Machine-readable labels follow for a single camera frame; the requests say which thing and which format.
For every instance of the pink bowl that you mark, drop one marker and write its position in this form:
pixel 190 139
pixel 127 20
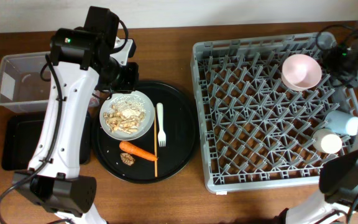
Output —
pixel 301 72

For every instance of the orange carrot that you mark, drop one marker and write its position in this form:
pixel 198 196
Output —
pixel 132 149

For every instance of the cream cup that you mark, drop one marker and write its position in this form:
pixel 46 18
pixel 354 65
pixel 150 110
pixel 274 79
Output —
pixel 327 141

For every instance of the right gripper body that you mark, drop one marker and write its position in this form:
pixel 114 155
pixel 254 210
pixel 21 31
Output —
pixel 333 60

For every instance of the wooden chopstick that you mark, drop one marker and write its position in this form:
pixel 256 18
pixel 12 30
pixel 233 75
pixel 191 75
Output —
pixel 155 144

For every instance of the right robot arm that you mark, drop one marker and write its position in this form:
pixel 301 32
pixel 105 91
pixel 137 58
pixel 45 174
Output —
pixel 337 195

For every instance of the grey plate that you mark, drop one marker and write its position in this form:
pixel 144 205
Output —
pixel 143 128

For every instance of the grey dishwasher rack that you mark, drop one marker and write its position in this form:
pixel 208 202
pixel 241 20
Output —
pixel 255 132

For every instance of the walnut piece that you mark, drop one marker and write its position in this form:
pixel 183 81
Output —
pixel 127 159

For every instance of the white plastic fork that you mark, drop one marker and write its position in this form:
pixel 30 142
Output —
pixel 162 139

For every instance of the peanut shells and rice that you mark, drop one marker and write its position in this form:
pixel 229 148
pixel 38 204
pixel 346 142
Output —
pixel 125 114

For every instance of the black rectangular bin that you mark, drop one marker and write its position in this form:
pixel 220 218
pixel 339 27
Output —
pixel 22 135

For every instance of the blue cup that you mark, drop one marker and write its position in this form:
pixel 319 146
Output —
pixel 342 123

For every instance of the round black tray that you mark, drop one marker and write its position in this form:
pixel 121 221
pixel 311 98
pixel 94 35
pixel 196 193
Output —
pixel 180 126

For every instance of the clear plastic bin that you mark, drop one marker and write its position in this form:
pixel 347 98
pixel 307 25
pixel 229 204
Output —
pixel 23 91

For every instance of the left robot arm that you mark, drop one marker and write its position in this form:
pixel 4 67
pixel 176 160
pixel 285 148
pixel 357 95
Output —
pixel 81 61

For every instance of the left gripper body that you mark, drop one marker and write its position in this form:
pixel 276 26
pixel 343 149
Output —
pixel 120 79

